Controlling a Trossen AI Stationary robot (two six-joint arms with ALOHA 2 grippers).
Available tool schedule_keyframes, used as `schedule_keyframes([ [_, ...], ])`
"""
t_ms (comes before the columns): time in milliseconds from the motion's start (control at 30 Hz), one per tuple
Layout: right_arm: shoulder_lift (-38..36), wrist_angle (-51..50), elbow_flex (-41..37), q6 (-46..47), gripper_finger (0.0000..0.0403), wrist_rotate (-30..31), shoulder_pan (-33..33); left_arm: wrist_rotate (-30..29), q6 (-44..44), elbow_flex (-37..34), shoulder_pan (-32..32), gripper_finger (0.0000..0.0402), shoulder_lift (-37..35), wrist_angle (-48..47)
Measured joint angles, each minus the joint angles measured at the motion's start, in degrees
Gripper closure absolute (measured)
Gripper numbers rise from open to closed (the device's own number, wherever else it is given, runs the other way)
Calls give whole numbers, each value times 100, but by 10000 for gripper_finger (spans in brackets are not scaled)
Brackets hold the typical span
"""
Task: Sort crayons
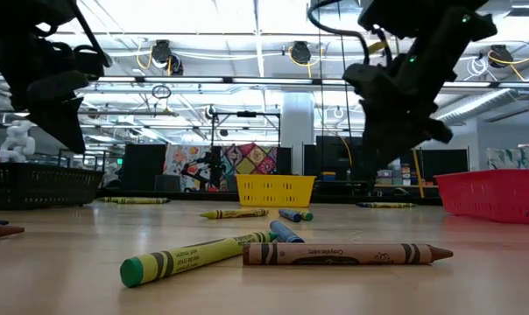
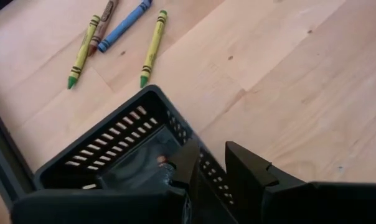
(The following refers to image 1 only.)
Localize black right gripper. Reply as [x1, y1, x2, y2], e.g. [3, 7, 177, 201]
[356, 47, 455, 179]

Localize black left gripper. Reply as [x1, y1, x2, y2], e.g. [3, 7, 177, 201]
[0, 31, 90, 155]

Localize brown crayon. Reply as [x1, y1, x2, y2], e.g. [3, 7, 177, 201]
[242, 242, 455, 267]
[0, 224, 26, 242]

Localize stacked storage boxes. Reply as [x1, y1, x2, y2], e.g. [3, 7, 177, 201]
[375, 152, 420, 187]

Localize black metal railing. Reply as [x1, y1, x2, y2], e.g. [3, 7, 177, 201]
[57, 148, 108, 172]

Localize wide black panel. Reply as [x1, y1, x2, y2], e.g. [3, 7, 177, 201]
[399, 147, 470, 186]

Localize black plastic basket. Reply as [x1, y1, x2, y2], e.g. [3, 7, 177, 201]
[0, 160, 105, 211]

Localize white pillar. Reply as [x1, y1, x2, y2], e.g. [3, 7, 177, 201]
[281, 91, 316, 176]

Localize red plastic basket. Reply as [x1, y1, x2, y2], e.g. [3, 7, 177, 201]
[434, 169, 529, 227]

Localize yellow plastic basket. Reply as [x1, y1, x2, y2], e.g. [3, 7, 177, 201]
[235, 173, 317, 208]

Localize colourful patterned quilt panel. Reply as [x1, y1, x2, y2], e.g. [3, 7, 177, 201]
[162, 143, 279, 193]

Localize long ceiling light bar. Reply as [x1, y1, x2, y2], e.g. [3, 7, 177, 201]
[88, 75, 357, 88]

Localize yellow hanging cable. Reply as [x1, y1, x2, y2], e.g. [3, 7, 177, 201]
[411, 147, 426, 200]

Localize black cable with coil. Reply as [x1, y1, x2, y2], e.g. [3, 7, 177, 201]
[336, 0, 354, 145]

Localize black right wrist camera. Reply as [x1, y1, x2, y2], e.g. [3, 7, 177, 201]
[342, 63, 379, 101]

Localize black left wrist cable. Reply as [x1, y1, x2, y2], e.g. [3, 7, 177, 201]
[67, 0, 113, 69]

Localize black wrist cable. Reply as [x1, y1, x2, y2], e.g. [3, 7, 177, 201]
[307, 0, 371, 67]
[67, 0, 113, 69]

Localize hanging black cable loop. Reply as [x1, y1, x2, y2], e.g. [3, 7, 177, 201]
[151, 84, 173, 101]

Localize thin black hanging cable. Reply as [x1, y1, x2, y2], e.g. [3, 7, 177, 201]
[317, 0, 326, 141]

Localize black ceiling cable reel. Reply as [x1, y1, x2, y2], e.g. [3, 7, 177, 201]
[150, 38, 185, 77]
[487, 43, 516, 70]
[287, 40, 314, 67]

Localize abstract wall painting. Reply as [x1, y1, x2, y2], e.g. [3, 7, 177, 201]
[485, 145, 529, 172]

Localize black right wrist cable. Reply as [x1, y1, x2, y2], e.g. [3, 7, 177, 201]
[307, 0, 371, 67]

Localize black metal stand frame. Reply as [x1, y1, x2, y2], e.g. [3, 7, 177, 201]
[209, 110, 283, 176]

